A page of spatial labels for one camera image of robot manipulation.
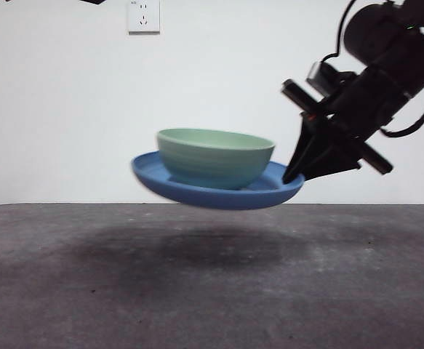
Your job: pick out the blue plate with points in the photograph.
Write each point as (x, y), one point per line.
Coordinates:
(215, 198)

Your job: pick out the white wall socket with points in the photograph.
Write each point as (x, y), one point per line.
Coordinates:
(143, 17)

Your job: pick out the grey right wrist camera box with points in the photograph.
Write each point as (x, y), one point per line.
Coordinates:
(324, 78)

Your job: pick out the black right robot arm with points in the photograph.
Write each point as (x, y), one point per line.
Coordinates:
(382, 32)

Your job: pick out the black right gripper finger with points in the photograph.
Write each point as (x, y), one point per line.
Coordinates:
(304, 145)
(337, 156)

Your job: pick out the green bowl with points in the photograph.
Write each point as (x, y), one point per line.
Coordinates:
(211, 156)

